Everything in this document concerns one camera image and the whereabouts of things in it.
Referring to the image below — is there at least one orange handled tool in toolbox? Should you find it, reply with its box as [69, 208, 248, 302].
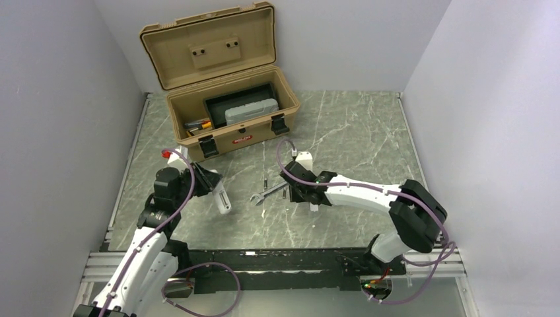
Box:
[183, 120, 213, 137]

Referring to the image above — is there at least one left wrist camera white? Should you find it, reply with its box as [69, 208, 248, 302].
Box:
[162, 145, 188, 172]

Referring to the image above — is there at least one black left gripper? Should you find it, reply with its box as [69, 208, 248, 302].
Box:
[173, 161, 222, 208]

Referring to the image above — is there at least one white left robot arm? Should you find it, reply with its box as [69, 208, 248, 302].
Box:
[73, 162, 223, 316]

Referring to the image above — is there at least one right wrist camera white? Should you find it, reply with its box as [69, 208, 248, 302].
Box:
[295, 151, 313, 171]

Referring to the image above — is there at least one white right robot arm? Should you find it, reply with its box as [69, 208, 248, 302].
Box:
[281, 160, 449, 274]

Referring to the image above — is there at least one silver combination wrench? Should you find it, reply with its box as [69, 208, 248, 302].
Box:
[250, 182, 288, 206]

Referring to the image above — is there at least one white remote control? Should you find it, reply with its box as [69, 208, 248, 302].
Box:
[211, 170, 232, 215]

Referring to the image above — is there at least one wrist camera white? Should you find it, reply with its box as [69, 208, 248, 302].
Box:
[162, 145, 188, 172]
[295, 151, 313, 171]

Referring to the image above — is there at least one tan plastic toolbox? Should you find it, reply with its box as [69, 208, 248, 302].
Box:
[139, 1, 300, 162]

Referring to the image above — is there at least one black tray in toolbox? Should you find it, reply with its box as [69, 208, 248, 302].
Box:
[203, 82, 277, 128]

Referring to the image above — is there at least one grey plastic bit case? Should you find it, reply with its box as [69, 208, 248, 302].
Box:
[225, 98, 279, 125]

